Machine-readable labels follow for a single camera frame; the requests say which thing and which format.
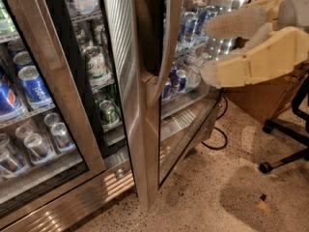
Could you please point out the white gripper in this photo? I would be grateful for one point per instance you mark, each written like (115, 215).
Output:
(294, 12)

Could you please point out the silver can lower left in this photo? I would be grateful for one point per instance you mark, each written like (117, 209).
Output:
(38, 148)

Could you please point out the Red Bull can middle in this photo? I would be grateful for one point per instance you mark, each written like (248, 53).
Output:
(188, 26)

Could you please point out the blue soda can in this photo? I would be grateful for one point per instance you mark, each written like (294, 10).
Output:
(166, 92)
(179, 81)

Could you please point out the blue soda can right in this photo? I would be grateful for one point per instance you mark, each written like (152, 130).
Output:
(179, 81)

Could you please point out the Red Bull can right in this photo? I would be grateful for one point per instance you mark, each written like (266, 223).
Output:
(206, 14)

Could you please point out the glass fridge door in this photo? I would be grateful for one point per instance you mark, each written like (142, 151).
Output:
(143, 38)
(39, 33)

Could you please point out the clear water bottle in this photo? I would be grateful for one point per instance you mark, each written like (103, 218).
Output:
(195, 64)

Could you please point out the blue soda can middle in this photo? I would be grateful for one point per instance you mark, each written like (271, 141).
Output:
(166, 92)

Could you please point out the red bull can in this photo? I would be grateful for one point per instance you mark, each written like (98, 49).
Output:
(206, 14)
(188, 26)

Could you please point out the black office chair base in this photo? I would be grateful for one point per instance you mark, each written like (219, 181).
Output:
(301, 94)

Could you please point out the large Pepsi can left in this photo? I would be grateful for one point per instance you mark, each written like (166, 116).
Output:
(10, 103)

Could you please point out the steel fridge base grille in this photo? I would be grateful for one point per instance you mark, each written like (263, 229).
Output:
(73, 206)

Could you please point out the front blue Pepsi can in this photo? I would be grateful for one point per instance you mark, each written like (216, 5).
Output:
(36, 92)

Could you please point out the silver blue can lower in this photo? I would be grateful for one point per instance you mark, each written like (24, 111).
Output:
(62, 137)

